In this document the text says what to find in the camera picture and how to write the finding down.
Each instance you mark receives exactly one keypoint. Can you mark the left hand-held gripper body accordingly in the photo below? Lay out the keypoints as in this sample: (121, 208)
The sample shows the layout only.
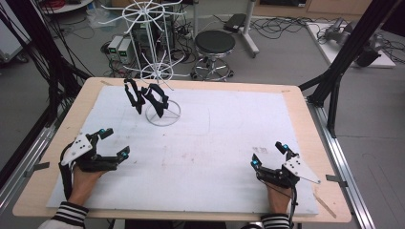
(79, 148)

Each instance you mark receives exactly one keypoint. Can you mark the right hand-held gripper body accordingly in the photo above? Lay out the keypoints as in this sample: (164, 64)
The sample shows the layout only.
(299, 168)

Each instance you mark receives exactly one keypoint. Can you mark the black bow tie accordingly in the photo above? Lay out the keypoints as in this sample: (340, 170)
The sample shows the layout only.
(135, 95)
(157, 98)

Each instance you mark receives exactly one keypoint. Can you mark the person's right hand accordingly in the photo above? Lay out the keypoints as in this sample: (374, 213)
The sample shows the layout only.
(278, 200)

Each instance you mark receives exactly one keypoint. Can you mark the person's left hand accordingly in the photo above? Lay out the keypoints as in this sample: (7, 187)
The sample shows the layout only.
(84, 186)

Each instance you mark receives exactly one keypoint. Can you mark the metal clip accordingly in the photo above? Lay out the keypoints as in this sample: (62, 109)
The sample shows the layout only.
(38, 167)
(336, 179)

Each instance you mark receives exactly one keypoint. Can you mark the wooden stick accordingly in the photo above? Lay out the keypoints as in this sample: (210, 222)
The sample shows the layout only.
(324, 205)

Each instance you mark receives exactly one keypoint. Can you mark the white cloth mat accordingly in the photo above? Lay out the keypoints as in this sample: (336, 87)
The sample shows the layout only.
(207, 143)

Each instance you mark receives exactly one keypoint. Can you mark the grey power supply unit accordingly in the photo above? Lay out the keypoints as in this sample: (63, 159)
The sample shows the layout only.
(125, 51)
(114, 46)

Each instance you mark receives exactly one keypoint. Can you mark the black computer case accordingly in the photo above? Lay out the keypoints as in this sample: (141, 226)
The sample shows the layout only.
(140, 38)

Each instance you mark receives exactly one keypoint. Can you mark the white floor board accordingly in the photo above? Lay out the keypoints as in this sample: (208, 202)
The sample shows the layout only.
(331, 52)

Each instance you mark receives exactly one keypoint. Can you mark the black round stool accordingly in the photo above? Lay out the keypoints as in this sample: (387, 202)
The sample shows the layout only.
(215, 41)

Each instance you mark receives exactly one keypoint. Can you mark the white round table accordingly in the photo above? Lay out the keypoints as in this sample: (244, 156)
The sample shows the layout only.
(67, 7)

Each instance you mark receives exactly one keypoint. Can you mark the black box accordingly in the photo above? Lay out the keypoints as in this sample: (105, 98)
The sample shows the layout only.
(235, 22)

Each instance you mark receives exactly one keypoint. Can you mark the aluminium rail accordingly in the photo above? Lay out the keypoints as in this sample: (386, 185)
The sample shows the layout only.
(344, 165)
(25, 165)

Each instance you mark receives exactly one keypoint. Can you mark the black frame post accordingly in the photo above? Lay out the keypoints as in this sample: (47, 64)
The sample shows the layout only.
(31, 28)
(350, 47)

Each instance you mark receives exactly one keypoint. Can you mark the white stand post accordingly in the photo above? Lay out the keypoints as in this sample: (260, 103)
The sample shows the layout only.
(248, 31)

